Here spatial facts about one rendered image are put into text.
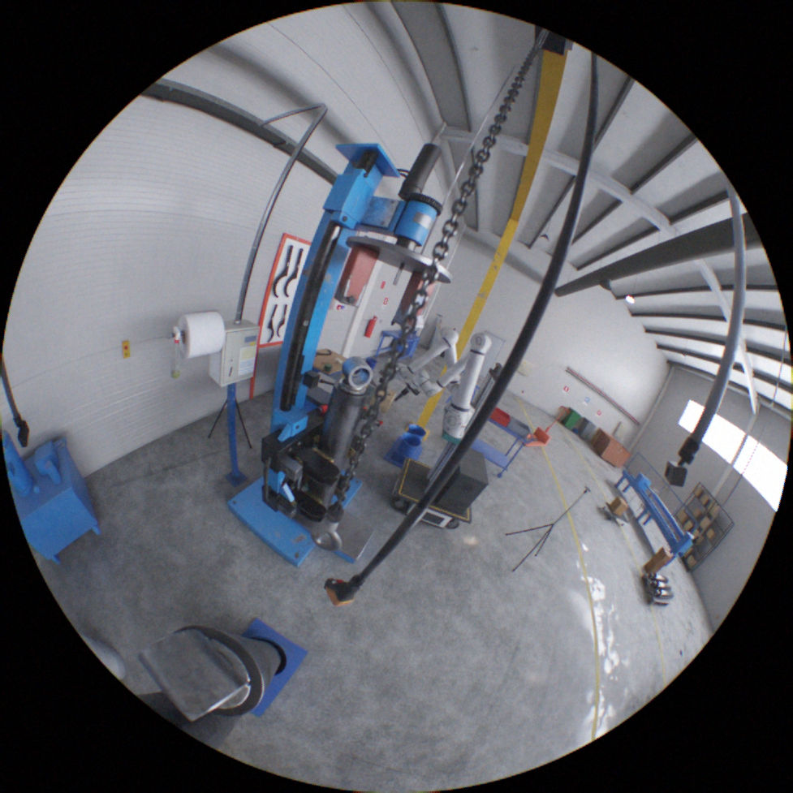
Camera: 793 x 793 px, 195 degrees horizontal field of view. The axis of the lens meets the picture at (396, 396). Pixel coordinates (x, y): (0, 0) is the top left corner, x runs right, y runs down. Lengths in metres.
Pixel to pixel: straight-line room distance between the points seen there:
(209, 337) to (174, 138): 1.91
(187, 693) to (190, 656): 0.07
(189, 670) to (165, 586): 1.88
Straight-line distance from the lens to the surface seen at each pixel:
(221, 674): 0.46
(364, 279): 1.12
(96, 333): 2.56
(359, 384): 1.32
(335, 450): 1.51
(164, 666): 0.46
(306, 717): 2.16
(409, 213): 1.25
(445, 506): 2.61
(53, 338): 2.59
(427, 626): 2.35
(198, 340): 1.46
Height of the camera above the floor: 2.06
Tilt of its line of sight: 23 degrees down
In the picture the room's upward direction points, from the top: 23 degrees clockwise
